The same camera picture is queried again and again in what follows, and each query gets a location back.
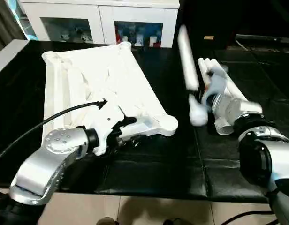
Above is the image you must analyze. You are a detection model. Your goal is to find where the white plastic table top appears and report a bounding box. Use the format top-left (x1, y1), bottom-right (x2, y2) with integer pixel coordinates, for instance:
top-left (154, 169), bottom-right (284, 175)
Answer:
top-left (41, 42), bottom-right (179, 144)

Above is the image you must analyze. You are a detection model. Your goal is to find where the black work mat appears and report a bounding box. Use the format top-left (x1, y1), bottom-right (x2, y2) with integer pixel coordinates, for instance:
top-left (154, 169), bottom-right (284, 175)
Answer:
top-left (0, 40), bottom-right (289, 198)

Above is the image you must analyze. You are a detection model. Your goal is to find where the black metal bar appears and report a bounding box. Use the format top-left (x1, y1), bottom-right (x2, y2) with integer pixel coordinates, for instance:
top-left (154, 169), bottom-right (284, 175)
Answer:
top-left (236, 33), bottom-right (289, 44)

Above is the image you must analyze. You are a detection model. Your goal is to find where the white glass-door cabinet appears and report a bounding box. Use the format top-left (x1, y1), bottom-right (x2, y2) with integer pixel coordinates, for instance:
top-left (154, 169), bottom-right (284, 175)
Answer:
top-left (18, 0), bottom-right (180, 49)

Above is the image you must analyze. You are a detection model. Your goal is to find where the dark grey curtain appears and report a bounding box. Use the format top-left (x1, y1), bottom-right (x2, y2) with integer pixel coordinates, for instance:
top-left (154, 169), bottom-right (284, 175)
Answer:
top-left (0, 0), bottom-right (24, 50)

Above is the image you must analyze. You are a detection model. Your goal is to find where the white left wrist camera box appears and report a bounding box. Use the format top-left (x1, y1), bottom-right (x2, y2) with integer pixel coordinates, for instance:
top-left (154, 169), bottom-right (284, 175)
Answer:
top-left (90, 100), bottom-right (127, 156)

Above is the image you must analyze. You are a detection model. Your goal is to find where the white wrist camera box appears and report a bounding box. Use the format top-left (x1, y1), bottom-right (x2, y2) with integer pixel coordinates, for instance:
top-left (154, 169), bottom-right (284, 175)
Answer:
top-left (90, 100), bottom-right (127, 156)
top-left (201, 70), bottom-right (230, 111)

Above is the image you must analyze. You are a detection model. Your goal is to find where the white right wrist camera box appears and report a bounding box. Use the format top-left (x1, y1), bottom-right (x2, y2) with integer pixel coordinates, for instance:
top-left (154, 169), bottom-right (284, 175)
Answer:
top-left (201, 70), bottom-right (230, 111)

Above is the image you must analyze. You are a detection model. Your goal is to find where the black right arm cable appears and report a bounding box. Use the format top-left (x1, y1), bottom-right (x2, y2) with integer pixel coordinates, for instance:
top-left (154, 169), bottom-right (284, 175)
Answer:
top-left (227, 210), bottom-right (277, 225)

